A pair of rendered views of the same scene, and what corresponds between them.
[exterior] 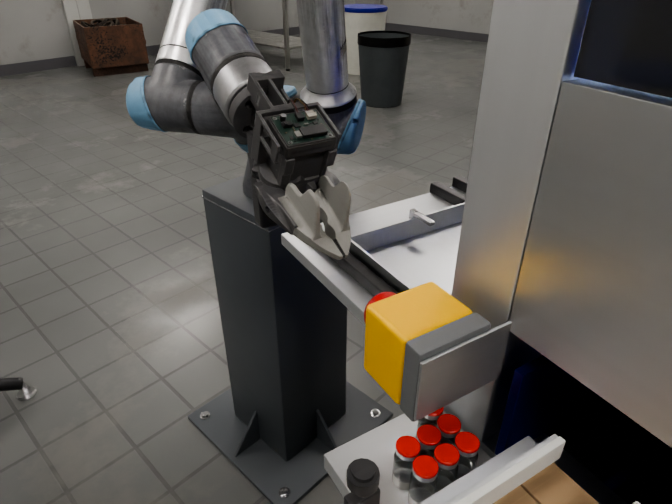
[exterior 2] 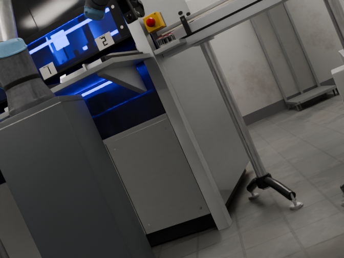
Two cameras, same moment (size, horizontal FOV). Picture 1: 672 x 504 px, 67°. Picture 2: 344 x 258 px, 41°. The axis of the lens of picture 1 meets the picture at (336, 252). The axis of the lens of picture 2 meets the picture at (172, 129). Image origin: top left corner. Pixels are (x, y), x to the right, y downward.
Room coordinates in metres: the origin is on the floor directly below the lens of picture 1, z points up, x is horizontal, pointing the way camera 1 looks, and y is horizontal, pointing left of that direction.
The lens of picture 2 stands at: (1.71, 1.50, 0.65)
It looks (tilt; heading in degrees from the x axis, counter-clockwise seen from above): 4 degrees down; 232
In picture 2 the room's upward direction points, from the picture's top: 24 degrees counter-clockwise
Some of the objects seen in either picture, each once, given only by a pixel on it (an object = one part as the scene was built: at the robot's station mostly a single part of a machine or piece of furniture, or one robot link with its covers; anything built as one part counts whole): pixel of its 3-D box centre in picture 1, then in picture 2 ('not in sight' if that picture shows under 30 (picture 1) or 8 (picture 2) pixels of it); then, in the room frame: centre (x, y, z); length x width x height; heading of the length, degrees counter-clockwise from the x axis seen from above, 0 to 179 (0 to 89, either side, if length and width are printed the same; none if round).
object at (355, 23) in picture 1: (362, 39); not in sight; (6.37, -0.31, 0.35); 0.55 x 0.55 x 0.71
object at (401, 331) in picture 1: (421, 345); (154, 22); (0.32, -0.07, 0.99); 0.08 x 0.07 x 0.07; 31
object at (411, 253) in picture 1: (493, 277); (105, 67); (0.57, -0.21, 0.90); 0.34 x 0.26 x 0.04; 31
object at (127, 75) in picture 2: not in sight; (124, 82); (0.58, -0.11, 0.79); 0.34 x 0.03 x 0.13; 31
